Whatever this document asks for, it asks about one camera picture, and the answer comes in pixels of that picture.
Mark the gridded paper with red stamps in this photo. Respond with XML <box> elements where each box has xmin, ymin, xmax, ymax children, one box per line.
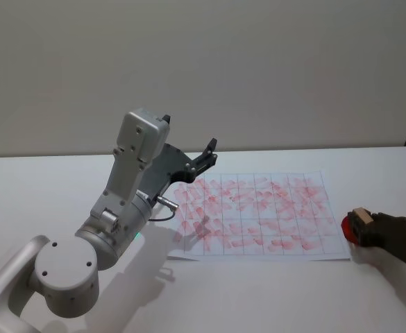
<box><xmin>167</xmin><ymin>169</ymin><xmax>352</xmax><ymax>262</ymax></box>

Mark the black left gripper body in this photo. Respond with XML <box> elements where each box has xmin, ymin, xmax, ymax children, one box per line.
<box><xmin>142</xmin><ymin>142</ymin><xmax>194</xmax><ymax>201</ymax></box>

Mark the round red ink pad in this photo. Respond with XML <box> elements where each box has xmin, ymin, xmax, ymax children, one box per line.
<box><xmin>340</xmin><ymin>214</ymin><xmax>363</xmax><ymax>248</ymax></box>

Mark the white table cloth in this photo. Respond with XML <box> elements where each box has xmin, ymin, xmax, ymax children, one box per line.
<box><xmin>0</xmin><ymin>144</ymin><xmax>406</xmax><ymax>333</ymax></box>

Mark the thin dark cable, silver plug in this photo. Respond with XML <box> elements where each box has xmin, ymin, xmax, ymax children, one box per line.
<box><xmin>149</xmin><ymin>195</ymin><xmax>180</xmax><ymax>223</ymax></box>

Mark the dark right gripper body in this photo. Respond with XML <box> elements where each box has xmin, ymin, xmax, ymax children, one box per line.
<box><xmin>371</xmin><ymin>212</ymin><xmax>406</xmax><ymax>265</ymax></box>

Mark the small wooden stamp block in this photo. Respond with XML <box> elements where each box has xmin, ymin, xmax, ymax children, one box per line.
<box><xmin>353</xmin><ymin>206</ymin><xmax>374</xmax><ymax>225</ymax></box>

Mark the white curtain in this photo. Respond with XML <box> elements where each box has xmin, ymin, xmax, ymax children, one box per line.
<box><xmin>0</xmin><ymin>0</ymin><xmax>406</xmax><ymax>159</ymax></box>

